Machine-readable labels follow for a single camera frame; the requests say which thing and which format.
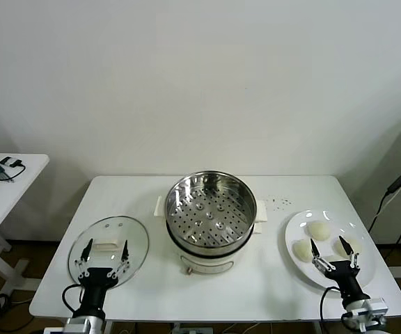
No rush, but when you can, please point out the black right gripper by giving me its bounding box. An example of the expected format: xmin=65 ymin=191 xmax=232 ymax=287
xmin=310 ymin=235 xmax=370 ymax=309

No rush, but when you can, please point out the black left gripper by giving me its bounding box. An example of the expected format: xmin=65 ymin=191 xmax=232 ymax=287
xmin=74 ymin=238 xmax=132 ymax=316

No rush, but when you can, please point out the glass lid with cream handle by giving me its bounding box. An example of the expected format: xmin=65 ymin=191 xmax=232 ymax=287
xmin=68 ymin=215 xmax=150 ymax=288

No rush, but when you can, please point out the stainless steel steamer basket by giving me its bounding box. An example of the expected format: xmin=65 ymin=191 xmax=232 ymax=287
xmin=165 ymin=170 xmax=258 ymax=255

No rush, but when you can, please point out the large white plate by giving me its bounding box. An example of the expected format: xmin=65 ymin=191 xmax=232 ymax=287
xmin=284 ymin=209 xmax=377 ymax=289

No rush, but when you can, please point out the white side table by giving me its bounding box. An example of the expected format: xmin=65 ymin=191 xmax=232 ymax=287
xmin=0 ymin=152 xmax=50 ymax=296

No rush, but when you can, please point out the white power strip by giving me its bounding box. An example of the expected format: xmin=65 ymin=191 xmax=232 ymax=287
xmin=178 ymin=325 xmax=212 ymax=334

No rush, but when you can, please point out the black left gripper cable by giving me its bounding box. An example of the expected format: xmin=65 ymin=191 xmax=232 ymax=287
xmin=62 ymin=283 xmax=85 ymax=318

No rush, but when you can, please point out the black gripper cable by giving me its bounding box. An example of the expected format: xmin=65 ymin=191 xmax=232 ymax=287
xmin=62 ymin=283 xmax=85 ymax=318
xmin=320 ymin=287 xmax=344 ymax=325

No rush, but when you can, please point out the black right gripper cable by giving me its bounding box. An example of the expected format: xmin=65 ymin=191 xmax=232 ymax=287
xmin=320 ymin=287 xmax=344 ymax=325

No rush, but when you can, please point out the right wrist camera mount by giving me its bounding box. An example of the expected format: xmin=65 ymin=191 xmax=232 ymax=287
xmin=341 ymin=296 xmax=389 ymax=326

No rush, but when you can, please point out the black power adapter with cable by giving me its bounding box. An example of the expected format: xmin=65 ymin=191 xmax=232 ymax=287
xmin=366 ymin=152 xmax=401 ymax=244

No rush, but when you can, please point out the thin black device cable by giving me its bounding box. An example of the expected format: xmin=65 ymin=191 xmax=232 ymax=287
xmin=0 ymin=160 xmax=26 ymax=184

